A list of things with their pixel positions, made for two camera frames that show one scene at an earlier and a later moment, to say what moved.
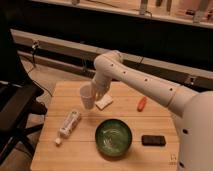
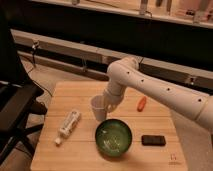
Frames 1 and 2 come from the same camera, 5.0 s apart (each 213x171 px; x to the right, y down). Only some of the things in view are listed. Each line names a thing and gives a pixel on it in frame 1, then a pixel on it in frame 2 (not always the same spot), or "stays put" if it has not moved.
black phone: (153, 140) stays put
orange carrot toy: (142, 104) stays put
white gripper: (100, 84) → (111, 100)
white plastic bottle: (66, 129) stays put
